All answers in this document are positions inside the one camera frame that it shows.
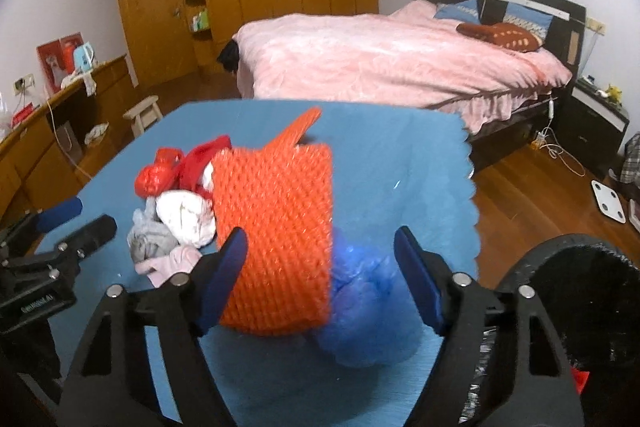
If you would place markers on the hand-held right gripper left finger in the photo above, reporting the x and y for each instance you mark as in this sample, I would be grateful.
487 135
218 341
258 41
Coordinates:
227 277

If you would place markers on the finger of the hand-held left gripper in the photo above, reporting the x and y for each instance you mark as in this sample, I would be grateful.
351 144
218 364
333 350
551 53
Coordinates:
90 232
60 209

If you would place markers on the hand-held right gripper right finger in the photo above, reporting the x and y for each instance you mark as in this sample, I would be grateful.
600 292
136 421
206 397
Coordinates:
420 274

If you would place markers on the blue plastic bag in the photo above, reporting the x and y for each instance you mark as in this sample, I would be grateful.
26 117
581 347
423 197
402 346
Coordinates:
360 307

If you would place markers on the white tissue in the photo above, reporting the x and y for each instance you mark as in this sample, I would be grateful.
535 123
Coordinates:
182 217

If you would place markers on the black trash bin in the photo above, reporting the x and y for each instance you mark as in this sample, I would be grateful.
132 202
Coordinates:
595 297

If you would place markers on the grey crumpled cloth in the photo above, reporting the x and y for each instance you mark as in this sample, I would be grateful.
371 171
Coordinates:
150 232

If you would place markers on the wooden sideboard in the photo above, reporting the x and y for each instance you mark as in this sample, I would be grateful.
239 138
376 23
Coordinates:
30 157

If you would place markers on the white cloth on floor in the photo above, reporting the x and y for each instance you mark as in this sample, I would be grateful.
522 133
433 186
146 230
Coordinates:
96 134

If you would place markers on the red plastic bag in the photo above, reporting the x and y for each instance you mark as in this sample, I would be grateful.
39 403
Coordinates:
155 177

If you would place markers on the red box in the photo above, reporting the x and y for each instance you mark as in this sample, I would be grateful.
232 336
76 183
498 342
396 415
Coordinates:
24 114

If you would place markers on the blue table mat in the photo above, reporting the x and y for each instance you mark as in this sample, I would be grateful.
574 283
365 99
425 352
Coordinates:
390 157

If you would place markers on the small wooden stool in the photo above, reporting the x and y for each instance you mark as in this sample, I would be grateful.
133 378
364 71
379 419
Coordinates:
142 109

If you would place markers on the white crumpled cloth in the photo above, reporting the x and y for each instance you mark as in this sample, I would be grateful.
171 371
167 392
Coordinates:
80 81

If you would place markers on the red poster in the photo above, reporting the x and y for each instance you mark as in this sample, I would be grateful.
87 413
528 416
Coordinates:
50 62

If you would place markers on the light blue kettle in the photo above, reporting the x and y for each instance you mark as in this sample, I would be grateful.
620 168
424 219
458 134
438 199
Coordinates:
84 57

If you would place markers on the floor power strip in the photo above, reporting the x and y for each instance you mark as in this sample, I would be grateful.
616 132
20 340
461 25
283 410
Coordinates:
540 141

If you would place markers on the white body scale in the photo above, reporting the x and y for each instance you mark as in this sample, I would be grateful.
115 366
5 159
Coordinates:
610 202

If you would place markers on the white hanging charger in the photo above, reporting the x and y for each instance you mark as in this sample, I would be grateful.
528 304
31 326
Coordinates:
551 109

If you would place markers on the black cloth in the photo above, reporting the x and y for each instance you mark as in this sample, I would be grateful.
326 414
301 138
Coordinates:
230 57

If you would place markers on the black white nightstand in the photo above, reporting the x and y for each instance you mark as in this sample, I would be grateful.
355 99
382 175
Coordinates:
590 132

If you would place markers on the pink framed board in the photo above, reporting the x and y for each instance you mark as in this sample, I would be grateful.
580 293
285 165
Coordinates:
635 213

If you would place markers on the pink blanket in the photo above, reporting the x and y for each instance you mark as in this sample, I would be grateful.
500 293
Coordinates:
360 57

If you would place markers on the green packets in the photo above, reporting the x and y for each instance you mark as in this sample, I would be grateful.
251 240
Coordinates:
201 19

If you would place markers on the plaid cloth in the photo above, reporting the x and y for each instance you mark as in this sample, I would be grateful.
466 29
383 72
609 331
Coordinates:
631 162

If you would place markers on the brown patterned pillow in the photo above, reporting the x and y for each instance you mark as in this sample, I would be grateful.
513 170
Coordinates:
505 36

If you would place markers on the yellow toy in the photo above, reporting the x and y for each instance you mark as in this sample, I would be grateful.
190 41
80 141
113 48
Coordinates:
612 93

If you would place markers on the blue pillow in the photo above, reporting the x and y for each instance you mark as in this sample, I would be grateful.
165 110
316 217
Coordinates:
530 19
457 9

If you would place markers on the wall socket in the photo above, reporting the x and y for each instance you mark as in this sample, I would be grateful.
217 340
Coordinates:
24 84

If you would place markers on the wall socket strip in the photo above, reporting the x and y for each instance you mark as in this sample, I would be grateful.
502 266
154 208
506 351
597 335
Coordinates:
596 26

